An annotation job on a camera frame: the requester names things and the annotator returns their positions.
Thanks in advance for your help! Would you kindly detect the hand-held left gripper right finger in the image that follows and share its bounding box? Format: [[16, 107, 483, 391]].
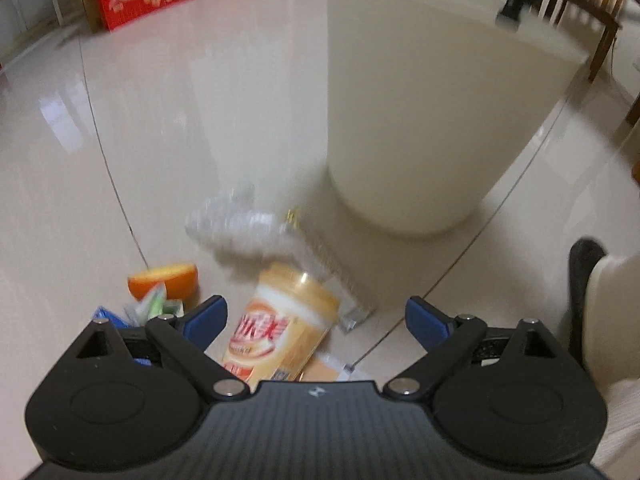
[[382, 296, 563, 403]]

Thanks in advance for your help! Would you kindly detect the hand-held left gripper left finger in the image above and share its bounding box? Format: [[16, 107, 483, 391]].
[[75, 295, 251, 402]]

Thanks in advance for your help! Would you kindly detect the orange milk tea cup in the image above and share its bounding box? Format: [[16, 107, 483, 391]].
[[220, 261, 341, 392]]

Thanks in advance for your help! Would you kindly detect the cream plastic waste bin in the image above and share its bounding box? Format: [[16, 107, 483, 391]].
[[322, 0, 596, 239]]

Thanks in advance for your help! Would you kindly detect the green and white wrapper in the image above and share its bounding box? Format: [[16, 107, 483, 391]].
[[123, 282, 187, 327]]

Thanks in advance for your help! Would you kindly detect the orange peel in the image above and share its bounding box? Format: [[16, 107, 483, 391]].
[[127, 261, 199, 307]]

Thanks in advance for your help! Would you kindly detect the clear plastic wrapper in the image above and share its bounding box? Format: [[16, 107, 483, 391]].
[[285, 207, 379, 336]]

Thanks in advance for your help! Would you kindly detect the crushed clear plastic bottle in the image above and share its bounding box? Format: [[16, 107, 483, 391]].
[[184, 185, 301, 267]]

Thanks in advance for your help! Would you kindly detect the blue juice carton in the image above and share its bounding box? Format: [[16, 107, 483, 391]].
[[91, 305, 152, 367]]

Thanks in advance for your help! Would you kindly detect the dark slipper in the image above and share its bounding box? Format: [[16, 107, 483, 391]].
[[568, 238, 609, 367]]

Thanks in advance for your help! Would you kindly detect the wooden chair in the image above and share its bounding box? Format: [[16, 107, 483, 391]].
[[539, 0, 632, 84]]

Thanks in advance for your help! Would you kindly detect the white cabinet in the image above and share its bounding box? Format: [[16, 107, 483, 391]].
[[0, 0, 65, 61]]

